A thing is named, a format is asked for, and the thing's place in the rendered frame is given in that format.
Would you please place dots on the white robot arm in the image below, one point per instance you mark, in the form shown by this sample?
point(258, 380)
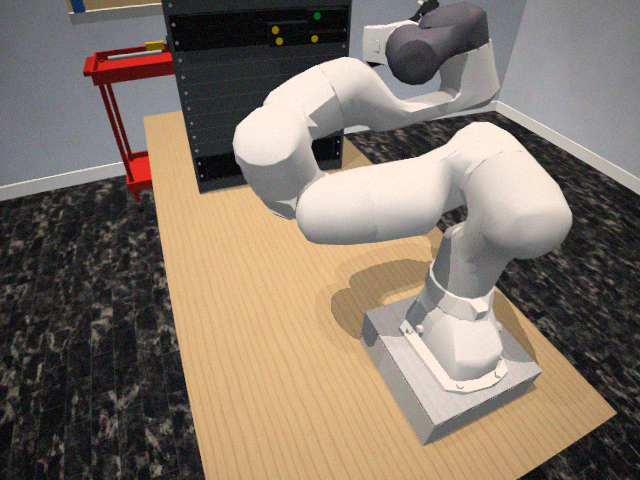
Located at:
point(515, 208)

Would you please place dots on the dark grey server rack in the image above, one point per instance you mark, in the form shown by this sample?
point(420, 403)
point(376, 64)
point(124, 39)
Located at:
point(219, 88)

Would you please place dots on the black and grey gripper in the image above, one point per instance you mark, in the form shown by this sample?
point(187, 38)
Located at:
point(429, 6)

